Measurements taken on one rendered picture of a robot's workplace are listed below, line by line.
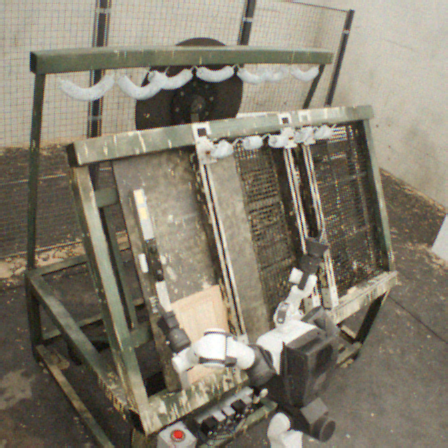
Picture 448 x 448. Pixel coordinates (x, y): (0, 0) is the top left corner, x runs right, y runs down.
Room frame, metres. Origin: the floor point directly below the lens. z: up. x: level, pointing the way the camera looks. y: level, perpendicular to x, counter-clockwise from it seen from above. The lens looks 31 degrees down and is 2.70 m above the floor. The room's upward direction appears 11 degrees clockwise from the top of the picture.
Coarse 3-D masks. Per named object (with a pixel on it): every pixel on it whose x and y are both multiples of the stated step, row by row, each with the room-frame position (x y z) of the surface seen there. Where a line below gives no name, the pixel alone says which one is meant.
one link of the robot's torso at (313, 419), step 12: (276, 408) 1.41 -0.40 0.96; (288, 408) 1.35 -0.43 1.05; (300, 408) 1.32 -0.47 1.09; (312, 408) 1.34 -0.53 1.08; (324, 408) 1.36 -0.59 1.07; (300, 420) 1.29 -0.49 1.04; (312, 420) 1.28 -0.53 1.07; (324, 420) 1.28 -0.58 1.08; (312, 432) 1.25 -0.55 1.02; (324, 432) 1.24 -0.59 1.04
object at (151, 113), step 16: (224, 64) 2.89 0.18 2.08; (144, 80) 2.48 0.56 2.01; (192, 80) 2.71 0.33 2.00; (224, 80) 2.91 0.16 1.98; (240, 80) 3.01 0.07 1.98; (144, 96) 2.49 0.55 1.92; (160, 96) 2.57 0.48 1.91; (176, 96) 2.64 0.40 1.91; (192, 96) 2.72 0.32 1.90; (208, 96) 2.82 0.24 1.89; (224, 96) 2.92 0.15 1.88; (240, 96) 3.03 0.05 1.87; (144, 112) 2.50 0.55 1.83; (160, 112) 2.58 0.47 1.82; (176, 112) 2.65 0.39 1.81; (208, 112) 2.83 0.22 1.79; (224, 112) 2.94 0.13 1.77; (144, 128) 2.51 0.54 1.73
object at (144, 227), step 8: (136, 192) 1.82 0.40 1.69; (136, 200) 1.80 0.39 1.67; (144, 200) 1.83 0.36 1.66; (136, 208) 1.79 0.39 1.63; (136, 216) 1.79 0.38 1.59; (144, 224) 1.77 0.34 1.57; (144, 232) 1.75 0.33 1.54; (152, 232) 1.78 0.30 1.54; (144, 240) 1.74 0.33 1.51; (144, 248) 1.73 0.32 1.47; (152, 272) 1.68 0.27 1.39; (152, 280) 1.68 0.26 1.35; (152, 288) 1.67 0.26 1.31; (160, 288) 1.66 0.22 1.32; (160, 296) 1.64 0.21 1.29; (168, 296) 1.67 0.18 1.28; (168, 304) 1.65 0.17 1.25; (168, 352) 1.55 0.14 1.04; (176, 376) 1.50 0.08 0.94; (184, 376) 1.51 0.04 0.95; (184, 384) 1.48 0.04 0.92
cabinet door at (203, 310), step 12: (216, 288) 1.87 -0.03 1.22; (180, 300) 1.72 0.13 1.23; (192, 300) 1.75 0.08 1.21; (204, 300) 1.80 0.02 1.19; (216, 300) 1.84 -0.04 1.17; (180, 312) 1.68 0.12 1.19; (192, 312) 1.73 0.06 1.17; (204, 312) 1.77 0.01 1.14; (216, 312) 1.80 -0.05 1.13; (180, 324) 1.65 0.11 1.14; (192, 324) 1.69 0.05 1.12; (204, 324) 1.73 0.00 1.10; (216, 324) 1.77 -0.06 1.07; (192, 336) 1.66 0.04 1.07; (192, 372) 1.56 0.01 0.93; (204, 372) 1.60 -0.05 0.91
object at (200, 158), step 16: (192, 128) 2.11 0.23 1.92; (208, 128) 2.17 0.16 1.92; (224, 144) 2.03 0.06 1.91; (192, 160) 2.12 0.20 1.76; (208, 160) 2.09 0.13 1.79; (208, 176) 2.09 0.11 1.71; (208, 192) 2.05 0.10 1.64; (208, 208) 2.01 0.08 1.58; (208, 224) 1.99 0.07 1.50; (208, 240) 1.98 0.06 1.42; (224, 240) 1.98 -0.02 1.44; (224, 256) 1.95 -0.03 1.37; (224, 272) 1.89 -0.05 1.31; (224, 288) 1.86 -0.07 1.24; (240, 320) 1.82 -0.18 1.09; (240, 336) 1.77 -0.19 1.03
